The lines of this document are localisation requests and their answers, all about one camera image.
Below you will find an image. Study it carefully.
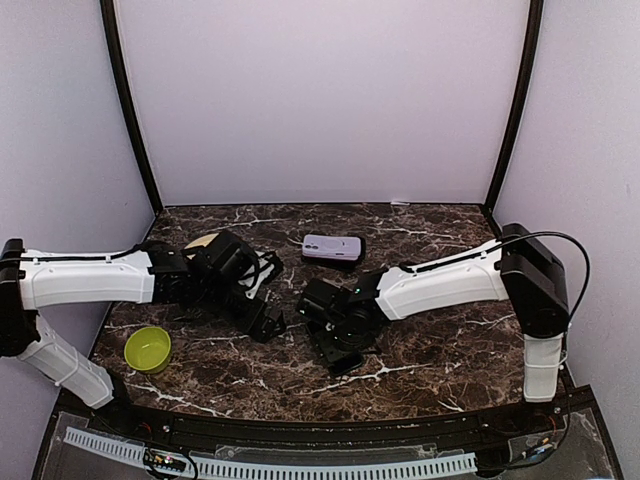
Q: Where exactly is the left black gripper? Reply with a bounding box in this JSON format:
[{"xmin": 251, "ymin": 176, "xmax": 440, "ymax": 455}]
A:
[{"xmin": 196, "ymin": 278, "xmax": 286, "ymax": 344}]

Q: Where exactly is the lavender phone case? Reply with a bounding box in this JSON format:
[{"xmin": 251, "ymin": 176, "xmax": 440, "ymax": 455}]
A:
[{"xmin": 301, "ymin": 234, "xmax": 366, "ymax": 270}]

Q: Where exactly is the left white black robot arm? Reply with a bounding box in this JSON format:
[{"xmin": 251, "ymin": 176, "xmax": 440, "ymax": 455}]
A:
[{"xmin": 1, "ymin": 231, "xmax": 285, "ymax": 436}]

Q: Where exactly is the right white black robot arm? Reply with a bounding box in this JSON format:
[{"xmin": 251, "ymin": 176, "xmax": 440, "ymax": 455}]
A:
[{"xmin": 297, "ymin": 223, "xmax": 571, "ymax": 434}]

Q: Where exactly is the tan wooden round plate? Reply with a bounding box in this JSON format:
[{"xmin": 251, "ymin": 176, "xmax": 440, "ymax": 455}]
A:
[{"xmin": 185, "ymin": 233, "xmax": 218, "ymax": 249}]

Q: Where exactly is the lime green bowl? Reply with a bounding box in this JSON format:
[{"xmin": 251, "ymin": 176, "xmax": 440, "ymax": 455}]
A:
[{"xmin": 124, "ymin": 327, "xmax": 172, "ymax": 374}]

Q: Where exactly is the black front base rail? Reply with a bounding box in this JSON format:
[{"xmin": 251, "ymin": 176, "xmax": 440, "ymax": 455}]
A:
[{"xmin": 54, "ymin": 387, "xmax": 596, "ymax": 451}]

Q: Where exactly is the white slotted cable duct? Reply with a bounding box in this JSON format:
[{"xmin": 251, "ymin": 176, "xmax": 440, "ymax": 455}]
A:
[{"xmin": 63, "ymin": 427, "xmax": 478, "ymax": 480}]

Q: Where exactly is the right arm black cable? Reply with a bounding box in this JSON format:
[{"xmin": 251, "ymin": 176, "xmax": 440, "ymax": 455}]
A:
[{"xmin": 494, "ymin": 230, "xmax": 591, "ymax": 331}]

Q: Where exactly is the left black corner post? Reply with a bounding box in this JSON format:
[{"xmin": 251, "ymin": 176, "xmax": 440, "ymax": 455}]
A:
[{"xmin": 99, "ymin": 0, "xmax": 164, "ymax": 216}]

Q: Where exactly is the black corner post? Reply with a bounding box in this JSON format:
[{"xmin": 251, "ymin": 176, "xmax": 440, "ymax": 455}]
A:
[
  {"xmin": 99, "ymin": 0, "xmax": 164, "ymax": 216},
  {"xmin": 482, "ymin": 0, "xmax": 544, "ymax": 219}
]

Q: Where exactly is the right black corner post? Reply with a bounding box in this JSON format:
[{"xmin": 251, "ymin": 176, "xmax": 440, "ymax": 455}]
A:
[{"xmin": 482, "ymin": 0, "xmax": 544, "ymax": 219}]

